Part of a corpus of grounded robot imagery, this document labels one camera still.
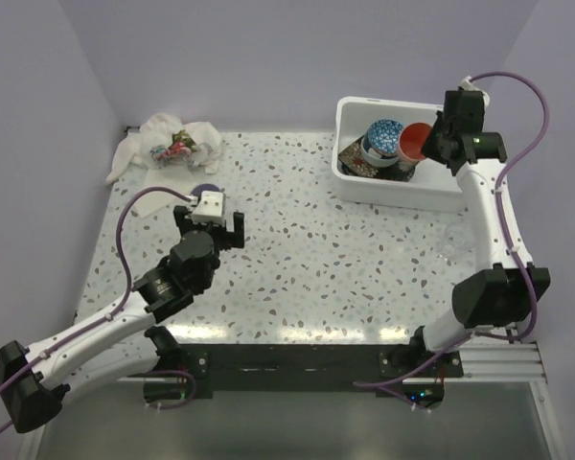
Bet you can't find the white plastic bin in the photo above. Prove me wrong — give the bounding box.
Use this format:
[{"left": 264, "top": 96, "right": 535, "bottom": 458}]
[{"left": 331, "top": 97, "right": 466, "bottom": 213}]

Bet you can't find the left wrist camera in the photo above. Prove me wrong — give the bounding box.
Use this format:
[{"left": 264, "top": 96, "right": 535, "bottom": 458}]
[{"left": 191, "top": 191, "right": 225, "bottom": 226}]

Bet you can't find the blue patterned small bowl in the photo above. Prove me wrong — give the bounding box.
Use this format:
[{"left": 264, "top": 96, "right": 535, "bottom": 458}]
[{"left": 367, "top": 119, "right": 404, "bottom": 157}]

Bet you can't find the orange plastic cup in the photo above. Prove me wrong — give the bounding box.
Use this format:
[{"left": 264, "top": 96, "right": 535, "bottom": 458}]
[{"left": 397, "top": 123, "right": 432, "bottom": 164}]

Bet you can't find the white floral cloth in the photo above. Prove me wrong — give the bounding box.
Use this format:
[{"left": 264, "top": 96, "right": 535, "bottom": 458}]
[{"left": 106, "top": 113, "right": 222, "bottom": 196}]

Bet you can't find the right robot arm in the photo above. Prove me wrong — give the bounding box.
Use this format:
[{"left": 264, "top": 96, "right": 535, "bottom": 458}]
[{"left": 407, "top": 89, "right": 551, "bottom": 377}]

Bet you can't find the aluminium frame rail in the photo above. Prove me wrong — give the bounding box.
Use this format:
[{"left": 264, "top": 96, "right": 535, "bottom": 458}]
[{"left": 459, "top": 339, "right": 547, "bottom": 383}]

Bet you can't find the purple plastic cup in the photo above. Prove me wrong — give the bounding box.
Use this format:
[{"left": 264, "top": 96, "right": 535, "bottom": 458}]
[{"left": 191, "top": 183, "right": 220, "bottom": 197}]

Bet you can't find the cream bowl blue pattern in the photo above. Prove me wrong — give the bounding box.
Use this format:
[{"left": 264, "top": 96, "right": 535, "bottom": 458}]
[{"left": 359, "top": 135, "right": 399, "bottom": 169}]

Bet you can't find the clear glass cup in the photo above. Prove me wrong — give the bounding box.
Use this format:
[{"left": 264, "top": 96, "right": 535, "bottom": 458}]
[{"left": 439, "top": 222, "right": 474, "bottom": 261}]

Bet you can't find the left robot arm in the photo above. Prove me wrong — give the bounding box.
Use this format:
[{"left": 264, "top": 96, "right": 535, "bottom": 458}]
[{"left": 0, "top": 202, "right": 245, "bottom": 433}]

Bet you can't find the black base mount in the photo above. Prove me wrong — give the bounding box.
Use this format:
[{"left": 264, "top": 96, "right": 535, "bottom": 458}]
[{"left": 143, "top": 342, "right": 464, "bottom": 408}]

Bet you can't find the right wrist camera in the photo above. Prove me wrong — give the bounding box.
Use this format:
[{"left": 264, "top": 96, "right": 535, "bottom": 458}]
[{"left": 458, "top": 76, "right": 491, "bottom": 107}]

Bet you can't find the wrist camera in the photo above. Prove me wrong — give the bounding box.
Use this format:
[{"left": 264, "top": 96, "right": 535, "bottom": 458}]
[
  {"left": 191, "top": 191, "right": 225, "bottom": 226},
  {"left": 458, "top": 76, "right": 491, "bottom": 107}
]

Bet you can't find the black floral square plate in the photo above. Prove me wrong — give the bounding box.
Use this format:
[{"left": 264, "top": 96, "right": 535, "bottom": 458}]
[{"left": 338, "top": 137, "right": 418, "bottom": 182}]

